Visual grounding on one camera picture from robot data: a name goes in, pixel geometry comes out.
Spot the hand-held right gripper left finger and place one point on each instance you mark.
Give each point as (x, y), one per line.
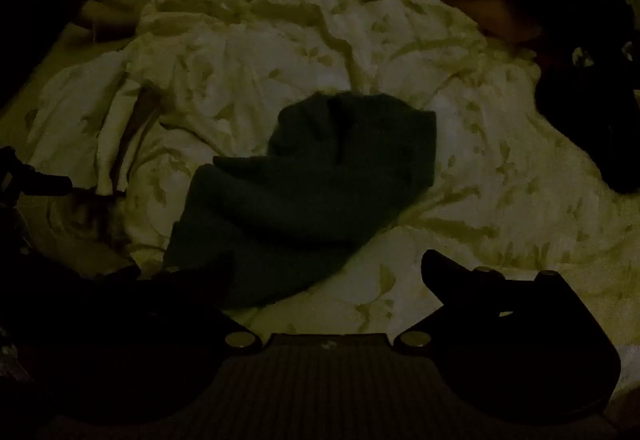
(215, 290)

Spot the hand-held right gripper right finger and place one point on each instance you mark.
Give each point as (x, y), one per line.
(440, 272)

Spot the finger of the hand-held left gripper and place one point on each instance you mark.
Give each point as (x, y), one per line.
(47, 185)

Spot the dark green small garment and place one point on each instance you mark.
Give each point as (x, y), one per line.
(310, 200)

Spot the pile of dark clothes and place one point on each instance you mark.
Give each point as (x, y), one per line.
(585, 70)

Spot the yellowish bed sheet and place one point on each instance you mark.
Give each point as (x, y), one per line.
(55, 60)

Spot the beige pillow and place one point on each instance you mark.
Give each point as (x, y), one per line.
(107, 2)

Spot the white floral blanket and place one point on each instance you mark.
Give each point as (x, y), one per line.
(300, 45)

